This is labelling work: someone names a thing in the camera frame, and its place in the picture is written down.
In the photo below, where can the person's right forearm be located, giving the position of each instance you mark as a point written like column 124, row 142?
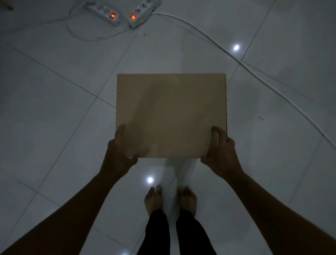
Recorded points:
column 278, row 218

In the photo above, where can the person's left black trouser leg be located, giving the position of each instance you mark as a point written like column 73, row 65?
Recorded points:
column 154, row 233

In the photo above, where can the person's foot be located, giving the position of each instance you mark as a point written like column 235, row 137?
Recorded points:
column 187, row 199
column 154, row 199

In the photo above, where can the person's right black trouser leg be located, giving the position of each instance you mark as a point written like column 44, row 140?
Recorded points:
column 194, row 235

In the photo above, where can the person's right thumb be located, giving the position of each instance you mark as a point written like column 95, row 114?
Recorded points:
column 219, row 138

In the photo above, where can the person's left foot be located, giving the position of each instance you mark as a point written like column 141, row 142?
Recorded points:
column 154, row 199

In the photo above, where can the person's left thumb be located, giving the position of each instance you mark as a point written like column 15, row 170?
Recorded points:
column 121, row 136

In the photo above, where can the person's right hand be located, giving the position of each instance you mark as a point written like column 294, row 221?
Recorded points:
column 223, row 157

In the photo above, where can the person's right foot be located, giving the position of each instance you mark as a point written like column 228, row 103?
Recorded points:
column 187, row 199

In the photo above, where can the white power strip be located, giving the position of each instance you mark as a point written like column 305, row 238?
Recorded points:
column 143, row 11
column 103, row 11

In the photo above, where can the brown cardboard sheet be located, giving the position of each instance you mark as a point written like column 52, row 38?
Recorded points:
column 170, row 113

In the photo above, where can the person's left forearm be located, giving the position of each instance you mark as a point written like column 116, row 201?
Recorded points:
column 63, row 218

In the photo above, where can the person's black trouser leg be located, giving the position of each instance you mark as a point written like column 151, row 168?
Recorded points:
column 194, row 235
column 154, row 233

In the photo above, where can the person's left hand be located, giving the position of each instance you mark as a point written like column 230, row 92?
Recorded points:
column 116, row 160

